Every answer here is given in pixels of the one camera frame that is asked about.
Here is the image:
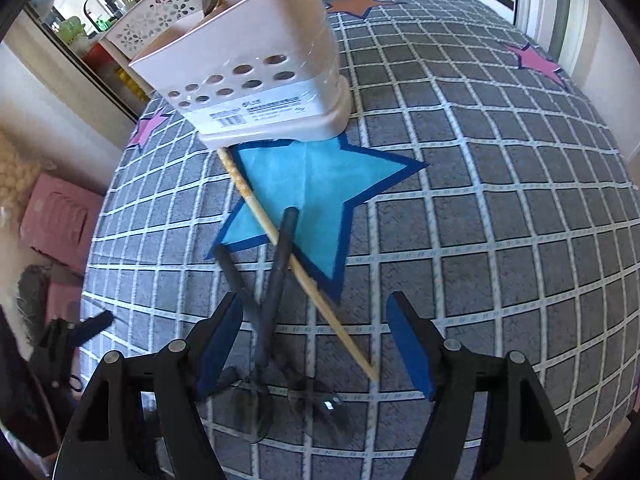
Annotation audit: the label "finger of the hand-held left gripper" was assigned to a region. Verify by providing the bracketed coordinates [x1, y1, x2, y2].
[75, 310, 115, 346]

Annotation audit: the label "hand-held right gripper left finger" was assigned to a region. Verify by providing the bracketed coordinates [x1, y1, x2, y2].
[52, 292, 244, 480]

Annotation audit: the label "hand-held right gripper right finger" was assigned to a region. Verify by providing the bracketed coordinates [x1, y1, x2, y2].
[386, 291, 576, 480]

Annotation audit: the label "plain wooden chopstick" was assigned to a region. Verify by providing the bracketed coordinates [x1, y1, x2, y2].
[217, 147, 380, 382]

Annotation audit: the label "white plastic utensil holder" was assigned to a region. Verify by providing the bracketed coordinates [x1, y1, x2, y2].
[129, 0, 352, 147]

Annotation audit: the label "grey fuzzy cloth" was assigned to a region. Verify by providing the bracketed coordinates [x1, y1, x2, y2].
[17, 265, 57, 333]

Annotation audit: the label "dark cloth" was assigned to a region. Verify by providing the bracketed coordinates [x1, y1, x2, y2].
[0, 305, 66, 461]

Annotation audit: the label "pink chair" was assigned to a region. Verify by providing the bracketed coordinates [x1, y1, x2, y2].
[20, 172, 107, 277]

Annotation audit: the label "cream knitted cushion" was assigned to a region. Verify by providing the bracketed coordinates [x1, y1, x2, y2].
[0, 127, 53, 213]

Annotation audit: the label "yellow bottles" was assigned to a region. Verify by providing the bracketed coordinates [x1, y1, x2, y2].
[114, 65, 151, 106]

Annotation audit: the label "red container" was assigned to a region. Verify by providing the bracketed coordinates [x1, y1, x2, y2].
[82, 42, 121, 73]

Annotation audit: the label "green toy figure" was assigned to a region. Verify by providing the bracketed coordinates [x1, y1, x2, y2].
[56, 16, 91, 47]

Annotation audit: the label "white perforated basket cart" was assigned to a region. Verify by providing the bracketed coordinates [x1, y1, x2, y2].
[102, 0, 207, 60]

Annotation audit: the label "curved kitchen faucet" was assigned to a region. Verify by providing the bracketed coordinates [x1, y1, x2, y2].
[82, 0, 120, 28]

